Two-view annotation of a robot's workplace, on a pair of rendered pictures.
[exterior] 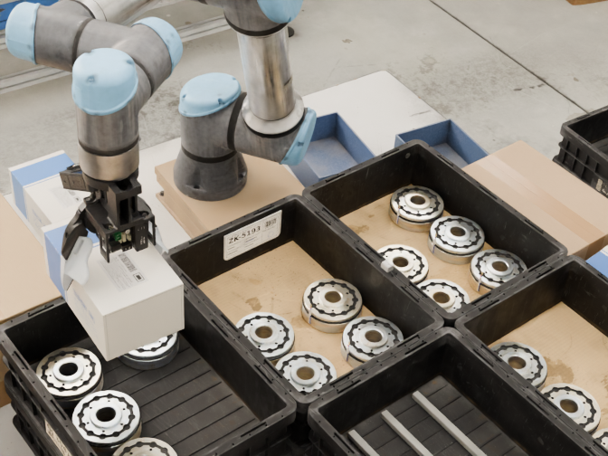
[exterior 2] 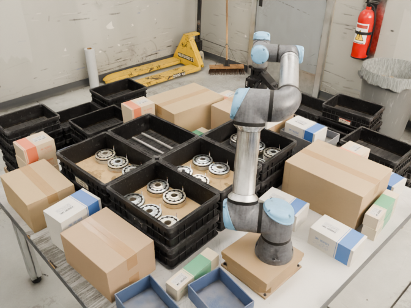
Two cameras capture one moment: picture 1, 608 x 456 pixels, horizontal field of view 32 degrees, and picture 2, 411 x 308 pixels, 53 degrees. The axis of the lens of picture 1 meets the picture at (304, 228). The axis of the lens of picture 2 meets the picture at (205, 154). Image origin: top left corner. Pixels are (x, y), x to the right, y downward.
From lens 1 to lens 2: 286 cm
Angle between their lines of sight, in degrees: 106
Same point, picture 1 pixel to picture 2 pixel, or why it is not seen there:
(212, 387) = not seen: hidden behind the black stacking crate
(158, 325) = not seen: hidden behind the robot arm
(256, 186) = (249, 250)
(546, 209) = (104, 230)
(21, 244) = (314, 170)
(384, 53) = not seen: outside the picture
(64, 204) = (327, 223)
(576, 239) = (94, 217)
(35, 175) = (352, 235)
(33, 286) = (298, 159)
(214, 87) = (276, 205)
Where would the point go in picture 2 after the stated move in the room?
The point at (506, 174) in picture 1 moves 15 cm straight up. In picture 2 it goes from (120, 247) to (116, 216)
